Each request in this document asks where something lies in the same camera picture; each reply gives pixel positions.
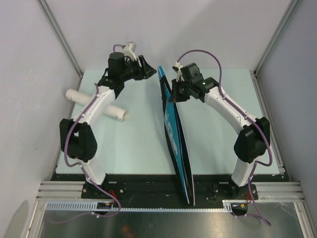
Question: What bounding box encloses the aluminium frame post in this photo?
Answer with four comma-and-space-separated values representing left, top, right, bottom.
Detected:
36, 0, 83, 78
253, 0, 302, 75

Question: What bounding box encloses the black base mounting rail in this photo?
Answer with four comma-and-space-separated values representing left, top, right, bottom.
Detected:
51, 173, 260, 211

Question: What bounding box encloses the aluminium frame post right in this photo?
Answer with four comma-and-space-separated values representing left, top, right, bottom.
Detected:
253, 0, 302, 75

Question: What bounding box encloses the aluminium frame post left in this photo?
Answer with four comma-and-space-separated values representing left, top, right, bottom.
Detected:
36, 0, 83, 78

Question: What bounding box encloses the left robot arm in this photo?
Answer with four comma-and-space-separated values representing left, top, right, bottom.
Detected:
59, 52, 157, 198

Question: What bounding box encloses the white slotted cable duct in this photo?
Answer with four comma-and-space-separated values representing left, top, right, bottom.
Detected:
46, 200, 248, 212

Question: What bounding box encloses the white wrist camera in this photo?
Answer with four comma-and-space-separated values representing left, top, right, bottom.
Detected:
122, 41, 137, 61
172, 61, 184, 82

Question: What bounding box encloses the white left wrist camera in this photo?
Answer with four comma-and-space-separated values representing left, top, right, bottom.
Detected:
122, 41, 137, 61

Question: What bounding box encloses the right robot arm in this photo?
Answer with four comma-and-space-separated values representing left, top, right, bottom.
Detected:
169, 62, 270, 199

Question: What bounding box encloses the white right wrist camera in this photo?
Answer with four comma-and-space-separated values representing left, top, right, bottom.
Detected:
172, 61, 184, 82

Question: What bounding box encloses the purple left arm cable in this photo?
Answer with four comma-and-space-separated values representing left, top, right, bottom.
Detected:
47, 43, 127, 224

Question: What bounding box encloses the white cardboard shuttlecock tube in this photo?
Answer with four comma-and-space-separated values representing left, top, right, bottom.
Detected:
65, 86, 128, 125

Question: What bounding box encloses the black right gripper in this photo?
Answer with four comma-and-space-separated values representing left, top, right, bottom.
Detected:
169, 78, 193, 103

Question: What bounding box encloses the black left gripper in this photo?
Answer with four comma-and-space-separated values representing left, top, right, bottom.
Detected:
120, 56, 157, 82

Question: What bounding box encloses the blue sport racket bag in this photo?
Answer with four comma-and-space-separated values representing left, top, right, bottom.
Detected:
157, 65, 196, 206

